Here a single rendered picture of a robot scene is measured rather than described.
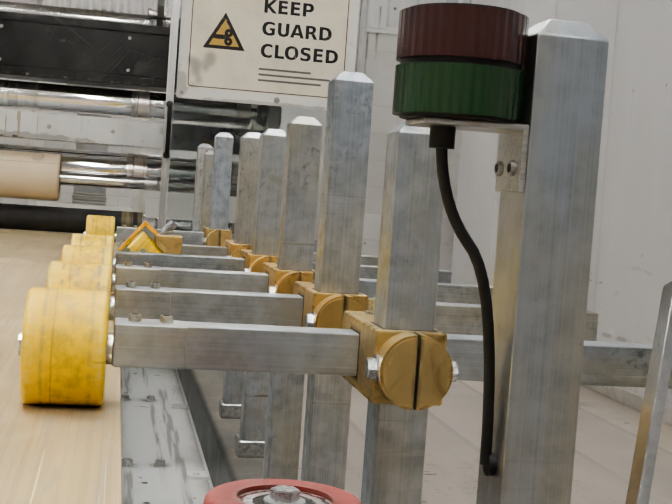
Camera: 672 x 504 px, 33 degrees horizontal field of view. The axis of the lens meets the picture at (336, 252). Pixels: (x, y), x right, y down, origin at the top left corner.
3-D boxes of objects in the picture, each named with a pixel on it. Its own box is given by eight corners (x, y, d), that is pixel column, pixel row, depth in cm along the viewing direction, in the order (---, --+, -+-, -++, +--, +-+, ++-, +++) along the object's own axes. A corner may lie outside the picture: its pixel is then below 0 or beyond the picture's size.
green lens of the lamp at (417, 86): (496, 125, 57) (500, 81, 57) (540, 120, 51) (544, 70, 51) (379, 115, 56) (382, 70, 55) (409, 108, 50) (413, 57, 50)
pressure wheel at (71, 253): (114, 233, 130) (111, 275, 123) (110, 289, 134) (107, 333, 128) (60, 230, 128) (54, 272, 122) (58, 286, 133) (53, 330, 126)
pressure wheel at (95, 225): (114, 230, 221) (112, 264, 225) (115, 209, 228) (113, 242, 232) (83, 228, 220) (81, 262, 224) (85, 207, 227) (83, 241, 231)
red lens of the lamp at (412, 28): (500, 75, 57) (504, 30, 56) (545, 63, 51) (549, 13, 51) (382, 64, 55) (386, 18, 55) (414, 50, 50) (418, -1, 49)
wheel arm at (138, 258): (443, 291, 164) (445, 266, 164) (451, 293, 160) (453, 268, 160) (87, 271, 154) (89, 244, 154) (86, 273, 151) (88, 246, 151)
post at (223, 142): (216, 373, 230) (232, 133, 227) (218, 376, 226) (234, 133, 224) (199, 372, 229) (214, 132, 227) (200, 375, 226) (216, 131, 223)
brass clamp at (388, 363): (408, 377, 89) (413, 313, 89) (459, 413, 76) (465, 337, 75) (330, 374, 88) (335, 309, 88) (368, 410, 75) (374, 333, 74)
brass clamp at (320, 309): (345, 334, 113) (349, 283, 113) (375, 355, 100) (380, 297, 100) (284, 331, 112) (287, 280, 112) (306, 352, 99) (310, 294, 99)
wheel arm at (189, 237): (343, 255, 237) (344, 238, 237) (346, 256, 234) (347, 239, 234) (97, 240, 228) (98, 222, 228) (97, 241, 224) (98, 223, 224)
